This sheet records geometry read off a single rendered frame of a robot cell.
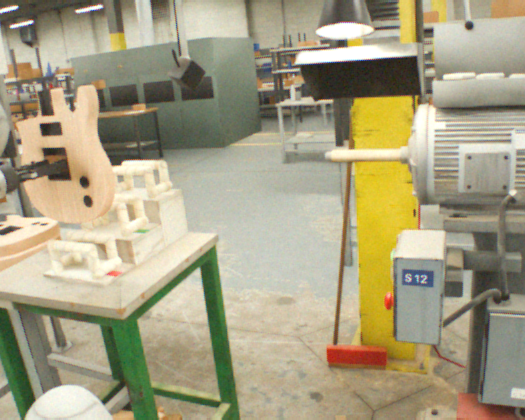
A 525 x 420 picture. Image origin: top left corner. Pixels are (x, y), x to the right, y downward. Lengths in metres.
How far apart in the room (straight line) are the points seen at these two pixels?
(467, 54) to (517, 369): 0.77
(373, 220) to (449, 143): 1.16
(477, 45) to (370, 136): 0.97
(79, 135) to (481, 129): 1.04
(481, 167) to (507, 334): 0.39
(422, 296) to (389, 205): 1.26
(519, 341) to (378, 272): 1.24
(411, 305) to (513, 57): 0.67
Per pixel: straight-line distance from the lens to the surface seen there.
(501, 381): 1.32
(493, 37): 1.34
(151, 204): 1.67
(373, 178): 2.23
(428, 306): 1.04
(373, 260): 2.36
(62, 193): 1.54
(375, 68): 1.43
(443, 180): 1.19
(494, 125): 1.20
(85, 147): 1.43
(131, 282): 1.49
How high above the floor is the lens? 1.51
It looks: 17 degrees down
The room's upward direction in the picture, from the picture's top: 6 degrees counter-clockwise
